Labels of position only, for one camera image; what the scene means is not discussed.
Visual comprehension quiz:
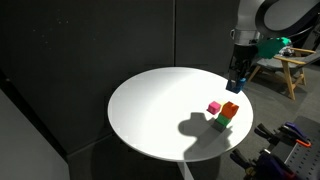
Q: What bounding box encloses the perforated metal plate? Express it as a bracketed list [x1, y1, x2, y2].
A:
[271, 115, 320, 180]

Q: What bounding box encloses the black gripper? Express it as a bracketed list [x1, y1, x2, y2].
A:
[227, 43, 260, 84]

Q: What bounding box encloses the blue block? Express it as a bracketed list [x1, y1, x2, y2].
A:
[225, 77, 247, 95]

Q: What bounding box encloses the wooden chair grey seat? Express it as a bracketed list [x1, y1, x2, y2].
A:
[248, 46, 320, 101]

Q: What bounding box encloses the pink block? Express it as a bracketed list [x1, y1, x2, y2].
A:
[206, 100, 222, 116]

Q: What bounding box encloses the white table pedestal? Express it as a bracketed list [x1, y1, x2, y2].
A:
[176, 161, 196, 180]

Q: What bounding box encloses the green cube block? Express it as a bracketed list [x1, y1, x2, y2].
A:
[212, 120, 228, 133]

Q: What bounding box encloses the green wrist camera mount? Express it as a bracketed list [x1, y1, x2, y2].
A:
[256, 36, 293, 60]

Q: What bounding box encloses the purple spring clamp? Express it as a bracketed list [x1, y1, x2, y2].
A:
[254, 121, 313, 149]
[229, 148, 298, 180]

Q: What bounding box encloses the orange block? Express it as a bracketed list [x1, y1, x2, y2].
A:
[220, 101, 240, 120]

